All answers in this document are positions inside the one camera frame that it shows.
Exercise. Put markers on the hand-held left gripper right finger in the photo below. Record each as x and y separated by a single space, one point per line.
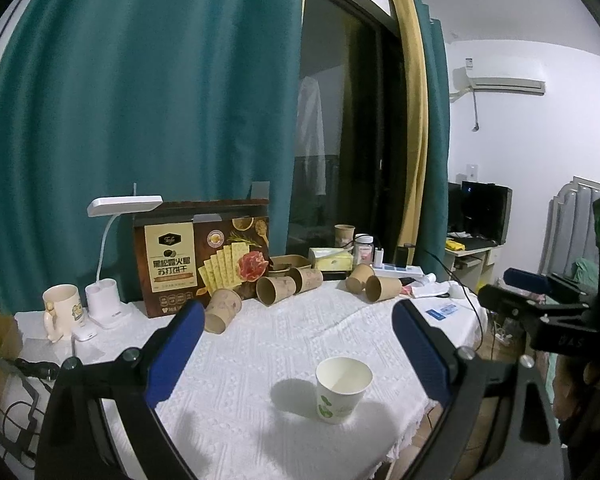
420 355

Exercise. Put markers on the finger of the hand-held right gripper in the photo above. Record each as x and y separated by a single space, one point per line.
525 280
505 299

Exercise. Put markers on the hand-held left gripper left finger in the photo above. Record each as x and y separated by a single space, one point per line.
176 355

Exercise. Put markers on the white paper cup green print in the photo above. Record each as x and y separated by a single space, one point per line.
341 395

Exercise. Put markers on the brown paper cup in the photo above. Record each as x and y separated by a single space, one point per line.
360 276
307 278
383 288
223 311
276 290
344 236

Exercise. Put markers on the blue card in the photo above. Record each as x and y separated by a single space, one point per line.
442 311

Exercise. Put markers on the white computer desk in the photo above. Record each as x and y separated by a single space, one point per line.
472 255

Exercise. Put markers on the crumpled white tissue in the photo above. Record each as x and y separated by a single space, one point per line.
432 288

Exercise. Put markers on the grey padded headboard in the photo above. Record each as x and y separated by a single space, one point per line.
577 230

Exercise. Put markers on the black monitor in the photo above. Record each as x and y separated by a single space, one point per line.
482 209

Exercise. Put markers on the white textured tablecloth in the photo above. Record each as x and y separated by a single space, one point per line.
260 360

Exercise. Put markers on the white power strip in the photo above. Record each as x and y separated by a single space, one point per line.
400 271

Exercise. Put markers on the small white charging case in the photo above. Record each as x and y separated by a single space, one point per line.
84 333

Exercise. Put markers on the brown cracker box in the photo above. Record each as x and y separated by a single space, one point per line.
200 255

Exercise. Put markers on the white desk lamp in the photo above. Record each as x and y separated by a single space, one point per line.
111 260

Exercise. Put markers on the clear jar white lid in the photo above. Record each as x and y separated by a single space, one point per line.
363 250

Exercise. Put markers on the cream ceramic mug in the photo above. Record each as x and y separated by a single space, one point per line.
62 307

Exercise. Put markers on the yellow tissue box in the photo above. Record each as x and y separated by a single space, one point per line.
331 259

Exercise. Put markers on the brown paper bowl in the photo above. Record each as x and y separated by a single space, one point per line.
286 263

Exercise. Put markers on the narrow teal curtain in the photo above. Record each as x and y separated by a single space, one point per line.
432 130

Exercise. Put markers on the white air conditioner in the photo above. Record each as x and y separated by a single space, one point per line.
505 79

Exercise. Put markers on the yellow curtain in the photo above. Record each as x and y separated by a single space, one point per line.
412 110

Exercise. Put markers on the wide teal curtain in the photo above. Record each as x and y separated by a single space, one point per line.
130 130

